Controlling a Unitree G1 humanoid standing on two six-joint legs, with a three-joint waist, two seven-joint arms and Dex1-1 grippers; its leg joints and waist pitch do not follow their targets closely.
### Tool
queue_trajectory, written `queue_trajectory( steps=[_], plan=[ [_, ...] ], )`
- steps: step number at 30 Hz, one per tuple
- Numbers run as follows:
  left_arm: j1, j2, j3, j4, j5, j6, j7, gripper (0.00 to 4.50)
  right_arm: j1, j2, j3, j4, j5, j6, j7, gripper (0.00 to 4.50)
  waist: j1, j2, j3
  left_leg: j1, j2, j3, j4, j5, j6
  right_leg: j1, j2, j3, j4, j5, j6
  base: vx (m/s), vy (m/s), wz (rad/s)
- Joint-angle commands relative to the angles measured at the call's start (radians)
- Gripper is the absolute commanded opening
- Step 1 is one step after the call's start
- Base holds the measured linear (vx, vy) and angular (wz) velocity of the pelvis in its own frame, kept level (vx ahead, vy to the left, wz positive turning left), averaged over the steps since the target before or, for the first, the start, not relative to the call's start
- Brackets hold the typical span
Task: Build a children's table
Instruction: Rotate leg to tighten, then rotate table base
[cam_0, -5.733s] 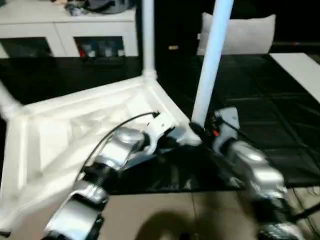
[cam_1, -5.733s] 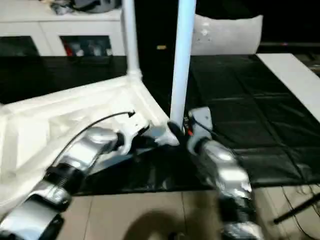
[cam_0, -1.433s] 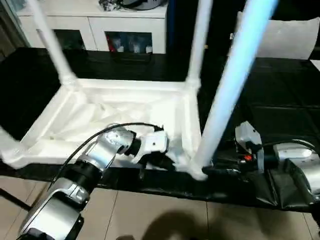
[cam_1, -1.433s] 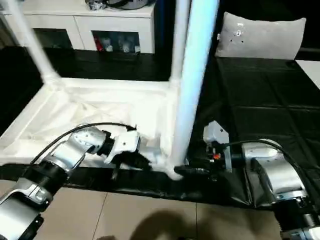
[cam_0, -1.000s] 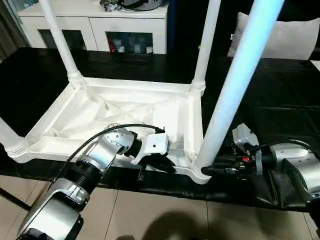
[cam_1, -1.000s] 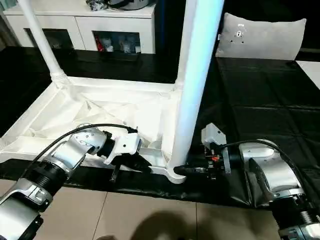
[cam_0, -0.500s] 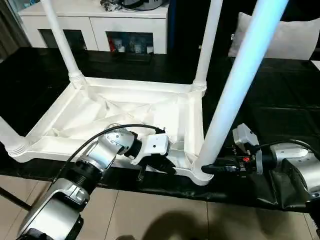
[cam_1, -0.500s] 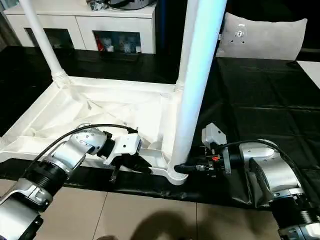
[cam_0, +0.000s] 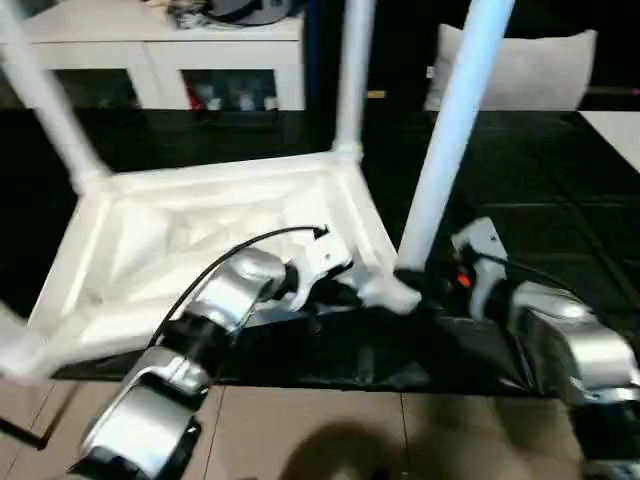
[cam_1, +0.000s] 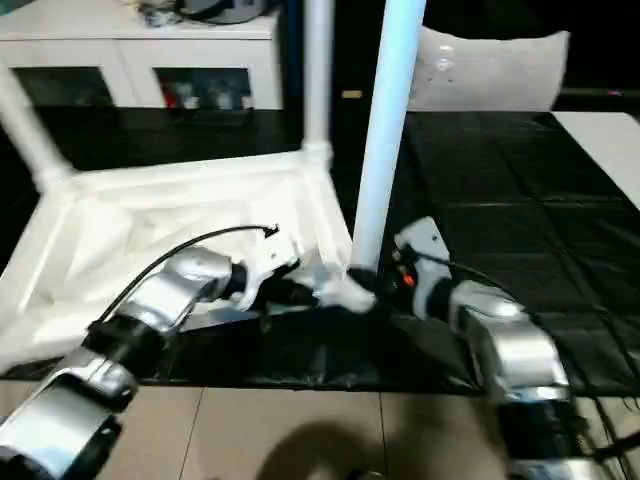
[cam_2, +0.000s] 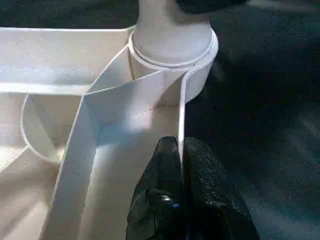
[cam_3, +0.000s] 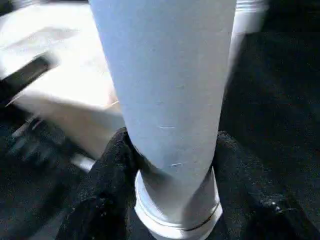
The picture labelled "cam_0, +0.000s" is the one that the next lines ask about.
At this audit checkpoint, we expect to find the black metal bench leg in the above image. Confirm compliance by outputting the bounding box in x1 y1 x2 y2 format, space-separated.
0 417 49 447

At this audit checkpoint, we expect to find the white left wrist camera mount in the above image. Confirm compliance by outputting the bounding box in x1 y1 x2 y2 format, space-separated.
287 234 354 309

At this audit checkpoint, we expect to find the white plastic table top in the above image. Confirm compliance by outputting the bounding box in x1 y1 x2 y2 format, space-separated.
29 148 424 379

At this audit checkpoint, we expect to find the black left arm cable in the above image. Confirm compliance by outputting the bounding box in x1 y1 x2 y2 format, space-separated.
144 225 331 351

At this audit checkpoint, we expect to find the round grey appliance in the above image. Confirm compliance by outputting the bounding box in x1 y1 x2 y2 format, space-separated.
207 0 294 25

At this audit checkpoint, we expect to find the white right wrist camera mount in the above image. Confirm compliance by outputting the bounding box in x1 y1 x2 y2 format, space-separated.
452 217 511 319

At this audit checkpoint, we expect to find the tall black cabinet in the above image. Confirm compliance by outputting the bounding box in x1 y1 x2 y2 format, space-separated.
304 0 441 114

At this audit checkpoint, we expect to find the white flat board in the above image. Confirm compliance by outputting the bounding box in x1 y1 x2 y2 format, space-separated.
582 110 640 174

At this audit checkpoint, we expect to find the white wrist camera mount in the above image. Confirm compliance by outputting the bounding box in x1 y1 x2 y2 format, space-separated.
452 217 511 319
287 234 354 309

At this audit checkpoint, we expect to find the white cabinet with glass doors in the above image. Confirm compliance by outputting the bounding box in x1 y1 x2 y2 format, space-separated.
0 0 307 111

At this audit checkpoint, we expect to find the black work mat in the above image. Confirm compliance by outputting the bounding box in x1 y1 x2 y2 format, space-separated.
0 107 640 399

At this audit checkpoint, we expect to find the grey cushion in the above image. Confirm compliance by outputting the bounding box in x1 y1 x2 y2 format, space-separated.
424 23 599 112

